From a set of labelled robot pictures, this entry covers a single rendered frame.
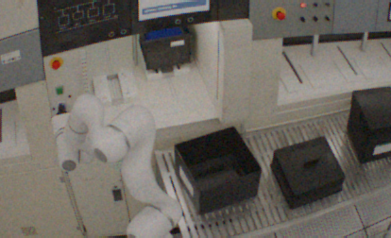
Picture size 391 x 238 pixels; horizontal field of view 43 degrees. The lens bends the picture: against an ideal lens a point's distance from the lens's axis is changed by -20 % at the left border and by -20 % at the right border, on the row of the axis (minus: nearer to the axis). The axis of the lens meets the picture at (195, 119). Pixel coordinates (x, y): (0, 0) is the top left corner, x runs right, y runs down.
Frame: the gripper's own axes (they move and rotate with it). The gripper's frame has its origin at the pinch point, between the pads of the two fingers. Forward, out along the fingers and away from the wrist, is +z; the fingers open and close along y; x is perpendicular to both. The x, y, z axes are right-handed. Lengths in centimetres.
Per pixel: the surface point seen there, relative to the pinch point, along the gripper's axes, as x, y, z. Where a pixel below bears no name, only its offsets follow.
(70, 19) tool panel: 36.0, 8.3, 11.8
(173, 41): -11, 58, 44
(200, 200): -34, 50, -32
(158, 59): -20, 50, 44
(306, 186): -34, 96, -38
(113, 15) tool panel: 32.4, 26.7, 11.8
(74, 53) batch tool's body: 17.4, 8.8, 12.5
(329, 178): -34, 108, -38
